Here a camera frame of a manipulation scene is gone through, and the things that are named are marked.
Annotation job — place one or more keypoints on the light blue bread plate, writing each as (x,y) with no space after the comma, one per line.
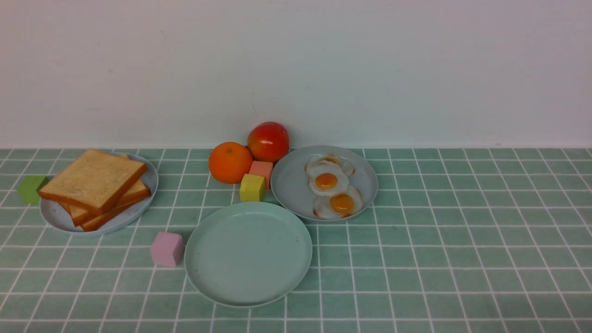
(57,217)

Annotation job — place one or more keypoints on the salmon pink cube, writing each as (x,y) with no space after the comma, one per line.
(263,169)

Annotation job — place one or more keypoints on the green cube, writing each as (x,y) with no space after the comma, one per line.
(29,188)

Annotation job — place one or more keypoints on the red tomato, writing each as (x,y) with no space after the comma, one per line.
(269,142)

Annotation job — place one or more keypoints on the grey egg plate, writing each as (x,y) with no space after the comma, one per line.
(289,181)

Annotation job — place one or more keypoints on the fried egg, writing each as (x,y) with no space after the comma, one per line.
(327,179)
(347,167)
(338,206)

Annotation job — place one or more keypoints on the yellow cube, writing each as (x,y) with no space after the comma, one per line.
(252,188)

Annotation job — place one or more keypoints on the green plate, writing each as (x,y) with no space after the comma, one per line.
(248,254)

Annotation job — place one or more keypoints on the toast slice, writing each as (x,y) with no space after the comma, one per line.
(95,181)
(95,223)
(139,191)

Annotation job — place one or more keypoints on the orange fruit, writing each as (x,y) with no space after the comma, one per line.
(229,162)

